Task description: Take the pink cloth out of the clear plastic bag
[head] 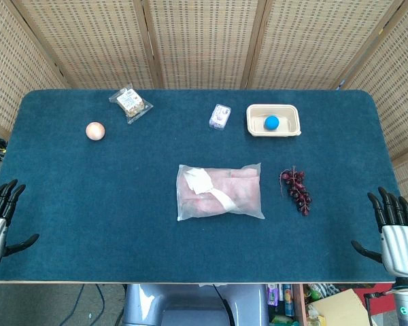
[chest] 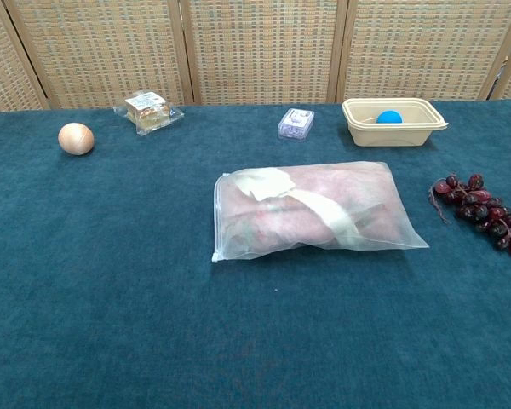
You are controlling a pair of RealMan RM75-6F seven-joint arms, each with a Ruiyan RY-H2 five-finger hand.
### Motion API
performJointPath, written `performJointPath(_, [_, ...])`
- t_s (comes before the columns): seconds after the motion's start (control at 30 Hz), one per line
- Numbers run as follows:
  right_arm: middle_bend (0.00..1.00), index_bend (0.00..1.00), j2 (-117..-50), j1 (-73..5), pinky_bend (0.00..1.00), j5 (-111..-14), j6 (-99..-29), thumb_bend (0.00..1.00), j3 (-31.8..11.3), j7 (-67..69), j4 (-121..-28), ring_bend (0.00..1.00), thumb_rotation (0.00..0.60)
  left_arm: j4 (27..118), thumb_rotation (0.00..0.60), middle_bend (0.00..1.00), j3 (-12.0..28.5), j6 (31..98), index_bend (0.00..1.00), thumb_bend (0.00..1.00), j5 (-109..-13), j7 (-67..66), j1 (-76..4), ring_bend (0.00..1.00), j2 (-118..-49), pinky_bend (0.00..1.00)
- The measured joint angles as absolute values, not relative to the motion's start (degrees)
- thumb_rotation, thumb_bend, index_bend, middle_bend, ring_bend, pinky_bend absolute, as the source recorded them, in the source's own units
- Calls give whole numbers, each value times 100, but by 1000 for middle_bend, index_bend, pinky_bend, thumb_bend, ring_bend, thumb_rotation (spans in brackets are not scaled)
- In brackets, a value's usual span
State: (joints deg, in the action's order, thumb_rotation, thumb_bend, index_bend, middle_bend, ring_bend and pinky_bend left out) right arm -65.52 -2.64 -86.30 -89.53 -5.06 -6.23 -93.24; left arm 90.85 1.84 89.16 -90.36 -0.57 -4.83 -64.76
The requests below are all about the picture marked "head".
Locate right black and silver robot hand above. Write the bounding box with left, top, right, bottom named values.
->
left=350, top=186, right=408, bottom=279

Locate translucent plastic bag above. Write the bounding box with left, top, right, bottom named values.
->
left=175, top=162, right=266, bottom=222

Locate tan paper envelope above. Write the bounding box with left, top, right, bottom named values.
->
left=311, top=288, right=371, bottom=326

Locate blue carpet table mat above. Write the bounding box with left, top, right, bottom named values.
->
left=0, top=88, right=408, bottom=285

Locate dark purple grape bunch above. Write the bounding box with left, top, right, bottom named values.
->
left=279, top=165, right=313, bottom=217

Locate blue labelled bottle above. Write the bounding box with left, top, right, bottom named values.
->
left=282, top=284, right=295, bottom=317

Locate purple packaged item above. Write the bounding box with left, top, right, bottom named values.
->
left=266, top=284, right=281, bottom=306

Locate peach coloured ball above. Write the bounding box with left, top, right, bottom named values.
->
left=85, top=121, right=106, bottom=141

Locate woven folding screen panel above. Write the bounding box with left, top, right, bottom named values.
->
left=10, top=0, right=158, bottom=90
left=141, top=0, right=267, bottom=90
left=0, top=0, right=69, bottom=137
left=247, top=0, right=406, bottom=91
left=336, top=0, right=408, bottom=220

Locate beige food tray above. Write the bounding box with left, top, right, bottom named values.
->
left=246, top=103, right=302, bottom=138

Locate blue ball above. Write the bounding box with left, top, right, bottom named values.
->
left=263, top=115, right=280, bottom=131

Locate clear wrapped snack packet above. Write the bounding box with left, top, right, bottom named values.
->
left=108, top=83, right=154, bottom=125

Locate grey robot torso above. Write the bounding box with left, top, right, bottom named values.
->
left=122, top=283, right=270, bottom=326

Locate small purple white box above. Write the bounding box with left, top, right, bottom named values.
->
left=208, top=103, right=232, bottom=130

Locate brown wooden post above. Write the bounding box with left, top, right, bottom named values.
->
left=292, top=284, right=309, bottom=326

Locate blue floor cable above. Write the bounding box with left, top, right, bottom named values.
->
left=59, top=284, right=106, bottom=326

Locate black torso cable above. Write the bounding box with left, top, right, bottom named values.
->
left=212, top=284, right=234, bottom=326

